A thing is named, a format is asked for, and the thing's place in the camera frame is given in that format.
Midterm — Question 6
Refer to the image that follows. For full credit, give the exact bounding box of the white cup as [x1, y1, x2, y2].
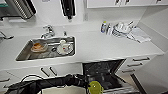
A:
[56, 39, 73, 56]

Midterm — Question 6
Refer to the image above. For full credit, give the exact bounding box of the stainless steel dishwasher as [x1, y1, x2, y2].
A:
[81, 59, 138, 94]

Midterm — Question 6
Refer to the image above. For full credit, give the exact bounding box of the steel paper towel dispenser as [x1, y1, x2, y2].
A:
[0, 0, 37, 20]

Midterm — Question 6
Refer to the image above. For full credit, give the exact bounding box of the yellow bowl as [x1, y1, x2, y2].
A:
[88, 80, 103, 94]

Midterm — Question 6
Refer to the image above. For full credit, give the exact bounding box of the chrome faucet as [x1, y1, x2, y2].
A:
[40, 24, 56, 39]

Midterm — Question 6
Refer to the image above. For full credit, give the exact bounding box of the black soap dispenser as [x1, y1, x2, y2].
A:
[59, 0, 77, 20]

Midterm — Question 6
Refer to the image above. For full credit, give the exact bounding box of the steel kitchen sink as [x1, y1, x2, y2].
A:
[14, 35, 77, 62]

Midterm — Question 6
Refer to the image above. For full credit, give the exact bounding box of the white wall cabinet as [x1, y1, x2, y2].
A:
[86, 0, 168, 9]

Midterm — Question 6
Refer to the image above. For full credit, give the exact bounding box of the white sink base cabinet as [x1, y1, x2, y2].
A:
[6, 62, 84, 88]

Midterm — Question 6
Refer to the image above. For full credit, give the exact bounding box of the small white bottle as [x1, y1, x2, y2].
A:
[107, 23, 113, 35]

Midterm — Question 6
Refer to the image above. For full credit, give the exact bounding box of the stack of white plates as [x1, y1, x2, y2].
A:
[111, 21, 134, 38]

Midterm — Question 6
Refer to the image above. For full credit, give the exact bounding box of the orange bowl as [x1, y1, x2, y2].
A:
[30, 40, 49, 53]

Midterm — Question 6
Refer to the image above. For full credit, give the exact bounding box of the white wall outlet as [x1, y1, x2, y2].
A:
[83, 13, 89, 22]

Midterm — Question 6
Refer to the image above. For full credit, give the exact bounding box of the white drawer unit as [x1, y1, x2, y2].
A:
[118, 54, 158, 74]
[0, 69, 21, 93]

